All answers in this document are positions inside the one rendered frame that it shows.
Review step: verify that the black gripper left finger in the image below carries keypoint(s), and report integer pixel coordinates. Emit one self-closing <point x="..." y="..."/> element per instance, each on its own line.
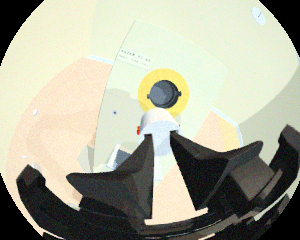
<point x="132" y="181"/>

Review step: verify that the light grey cylinder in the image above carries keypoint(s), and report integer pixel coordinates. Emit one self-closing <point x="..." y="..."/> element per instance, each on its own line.
<point x="36" y="166"/>

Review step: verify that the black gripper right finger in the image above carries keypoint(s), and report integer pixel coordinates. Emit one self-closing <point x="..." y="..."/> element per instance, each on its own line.
<point x="204" y="169"/>

